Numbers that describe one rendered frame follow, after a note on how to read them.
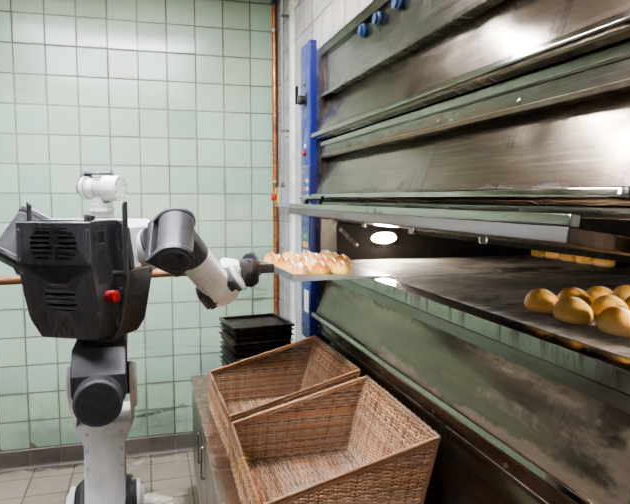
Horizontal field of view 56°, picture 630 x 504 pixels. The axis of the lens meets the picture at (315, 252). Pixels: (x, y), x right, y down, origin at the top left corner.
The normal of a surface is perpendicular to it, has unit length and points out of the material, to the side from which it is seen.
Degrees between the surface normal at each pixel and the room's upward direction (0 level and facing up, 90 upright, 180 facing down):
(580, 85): 90
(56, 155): 90
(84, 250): 90
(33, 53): 90
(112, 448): 81
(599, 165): 70
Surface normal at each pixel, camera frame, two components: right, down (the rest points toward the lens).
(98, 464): 0.28, -0.07
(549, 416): -0.90, -0.32
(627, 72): -0.96, 0.03
